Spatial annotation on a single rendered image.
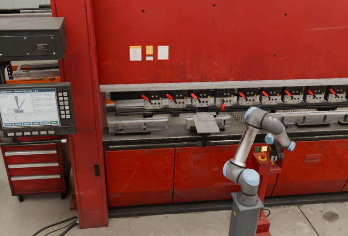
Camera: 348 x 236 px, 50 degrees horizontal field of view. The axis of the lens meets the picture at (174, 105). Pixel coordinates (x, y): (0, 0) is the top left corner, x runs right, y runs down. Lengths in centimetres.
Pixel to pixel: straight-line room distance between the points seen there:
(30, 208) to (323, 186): 283
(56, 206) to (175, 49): 195
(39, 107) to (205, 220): 193
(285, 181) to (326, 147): 49
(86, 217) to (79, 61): 147
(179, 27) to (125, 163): 123
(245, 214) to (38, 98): 157
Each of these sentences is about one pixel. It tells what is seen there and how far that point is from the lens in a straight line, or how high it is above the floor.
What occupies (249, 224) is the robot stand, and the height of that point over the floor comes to 62.
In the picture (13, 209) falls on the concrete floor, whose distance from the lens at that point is 396.
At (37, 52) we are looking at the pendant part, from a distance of 233.
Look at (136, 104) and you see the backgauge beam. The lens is 337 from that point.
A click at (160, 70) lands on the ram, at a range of 292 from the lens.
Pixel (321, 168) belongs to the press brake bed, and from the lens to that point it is 378.
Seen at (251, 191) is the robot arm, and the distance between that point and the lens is 261.
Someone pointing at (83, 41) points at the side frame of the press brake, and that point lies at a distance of 262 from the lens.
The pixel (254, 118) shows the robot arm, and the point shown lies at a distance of 257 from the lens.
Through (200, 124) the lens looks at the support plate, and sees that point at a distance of 306.
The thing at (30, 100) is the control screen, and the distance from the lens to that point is 244.
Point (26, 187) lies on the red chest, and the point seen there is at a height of 21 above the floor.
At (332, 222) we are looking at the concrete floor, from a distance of 394.
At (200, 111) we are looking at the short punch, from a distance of 318.
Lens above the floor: 259
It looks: 29 degrees down
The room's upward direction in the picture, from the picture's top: 2 degrees clockwise
